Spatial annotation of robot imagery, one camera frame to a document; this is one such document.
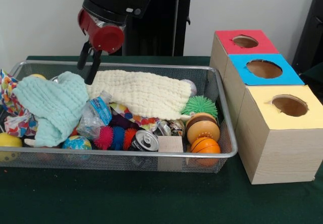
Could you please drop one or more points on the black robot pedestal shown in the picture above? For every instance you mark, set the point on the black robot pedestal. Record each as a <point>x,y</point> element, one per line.
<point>161,19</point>

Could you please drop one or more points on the red blue pink spiky toy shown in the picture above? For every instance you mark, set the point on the red blue pink spiky toy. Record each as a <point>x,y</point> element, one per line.
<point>104,137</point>

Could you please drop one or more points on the black drink can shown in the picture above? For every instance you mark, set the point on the black drink can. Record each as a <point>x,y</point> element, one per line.
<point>145,140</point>

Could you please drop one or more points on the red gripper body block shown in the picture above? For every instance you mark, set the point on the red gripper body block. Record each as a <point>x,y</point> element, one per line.
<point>106,38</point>

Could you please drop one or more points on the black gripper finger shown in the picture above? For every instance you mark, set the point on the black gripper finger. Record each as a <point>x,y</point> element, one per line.
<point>94,66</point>
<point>83,55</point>

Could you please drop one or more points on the dark green tablecloth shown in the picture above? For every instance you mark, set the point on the dark green tablecloth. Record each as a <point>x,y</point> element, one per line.
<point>126,198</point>

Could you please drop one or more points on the orange toy basketball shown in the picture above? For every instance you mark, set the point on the orange toy basketball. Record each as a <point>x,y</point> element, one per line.
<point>205,147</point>

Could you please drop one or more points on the green spiky rubber ball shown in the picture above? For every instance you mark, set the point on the green spiky rubber ball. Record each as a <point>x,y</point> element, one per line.
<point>200,105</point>

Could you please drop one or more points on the side table with green cloth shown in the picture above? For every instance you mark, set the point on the side table with green cloth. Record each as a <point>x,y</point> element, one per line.
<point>315,75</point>

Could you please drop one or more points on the toy hamburger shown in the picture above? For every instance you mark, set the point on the toy hamburger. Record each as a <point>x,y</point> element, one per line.
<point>203,129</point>

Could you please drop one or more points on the mint waffle cloth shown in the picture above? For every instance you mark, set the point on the mint waffle cloth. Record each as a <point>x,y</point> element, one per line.
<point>50,103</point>

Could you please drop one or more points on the cream waffle cloth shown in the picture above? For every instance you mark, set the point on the cream waffle cloth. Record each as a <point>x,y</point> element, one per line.
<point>141,92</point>

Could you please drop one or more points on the plain wooden block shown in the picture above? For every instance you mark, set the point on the plain wooden block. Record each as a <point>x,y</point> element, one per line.
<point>170,144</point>

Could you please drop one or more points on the crushed clear water bottle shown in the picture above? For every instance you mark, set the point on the crushed clear water bottle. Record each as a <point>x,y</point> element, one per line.
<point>98,110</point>

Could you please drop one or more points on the wooden three-hole sorting box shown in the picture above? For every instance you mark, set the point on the wooden three-hole sorting box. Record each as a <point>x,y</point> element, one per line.
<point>277,153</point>

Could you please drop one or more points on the blue green globe ball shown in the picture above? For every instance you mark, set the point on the blue green globe ball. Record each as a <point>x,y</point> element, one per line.
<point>76,143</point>

